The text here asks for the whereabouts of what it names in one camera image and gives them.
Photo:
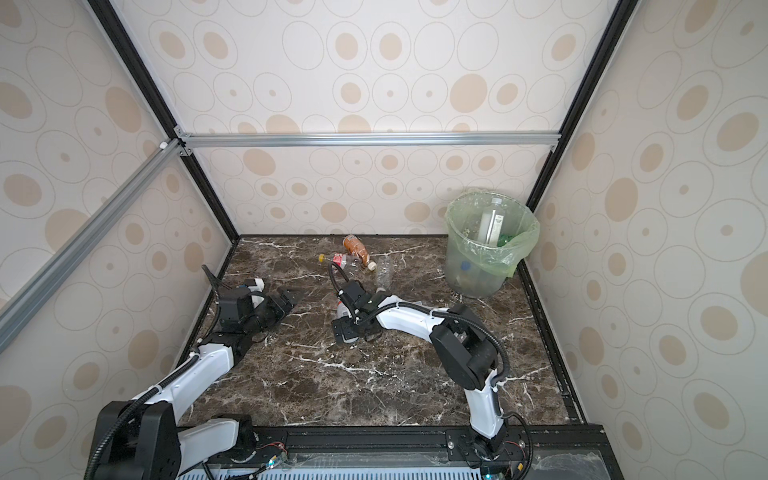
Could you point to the green sprite bottle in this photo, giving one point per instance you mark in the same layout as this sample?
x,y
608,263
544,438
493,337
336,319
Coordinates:
x,y
504,239

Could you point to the brown tea bottle at back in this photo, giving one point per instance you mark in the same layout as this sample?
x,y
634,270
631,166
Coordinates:
x,y
355,247

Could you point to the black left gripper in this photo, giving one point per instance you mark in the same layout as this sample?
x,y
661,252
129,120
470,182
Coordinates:
x,y
281,310

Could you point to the black right corner post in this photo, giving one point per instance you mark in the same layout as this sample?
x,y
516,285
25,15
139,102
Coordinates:
x,y
605,49

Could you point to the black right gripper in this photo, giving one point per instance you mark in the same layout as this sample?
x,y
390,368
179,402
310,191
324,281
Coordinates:
x,y
345,333

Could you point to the red cap white bottle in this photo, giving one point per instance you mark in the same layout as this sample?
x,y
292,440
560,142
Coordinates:
x,y
342,310

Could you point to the clear crushed unlabeled bottle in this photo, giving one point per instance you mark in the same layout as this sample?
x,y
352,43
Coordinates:
x,y
384,274

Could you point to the yellow cap red label bottle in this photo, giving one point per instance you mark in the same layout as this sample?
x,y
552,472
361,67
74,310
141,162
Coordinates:
x,y
341,259

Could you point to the large clear square bottle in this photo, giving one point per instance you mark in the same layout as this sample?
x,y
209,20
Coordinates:
x,y
490,227

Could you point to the black corner post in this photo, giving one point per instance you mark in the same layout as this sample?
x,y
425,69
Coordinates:
x,y
107,17
605,49

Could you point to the horizontal aluminium back rail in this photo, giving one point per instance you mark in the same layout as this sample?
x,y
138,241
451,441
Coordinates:
x,y
386,139

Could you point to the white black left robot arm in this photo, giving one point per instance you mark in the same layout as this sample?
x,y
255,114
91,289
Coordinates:
x,y
174,402

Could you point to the mesh bin with green liner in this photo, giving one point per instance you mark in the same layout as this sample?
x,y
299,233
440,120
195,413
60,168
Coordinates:
x,y
475,270

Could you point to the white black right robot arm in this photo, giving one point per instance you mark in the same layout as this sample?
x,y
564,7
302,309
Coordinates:
x,y
471,355

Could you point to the diagonal aluminium left rail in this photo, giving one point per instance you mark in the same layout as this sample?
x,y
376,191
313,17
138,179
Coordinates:
x,y
21,309

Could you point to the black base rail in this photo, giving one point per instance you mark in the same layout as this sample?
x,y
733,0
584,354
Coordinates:
x,y
437,452

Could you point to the black left corner post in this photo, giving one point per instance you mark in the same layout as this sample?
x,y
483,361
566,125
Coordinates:
x,y
107,17

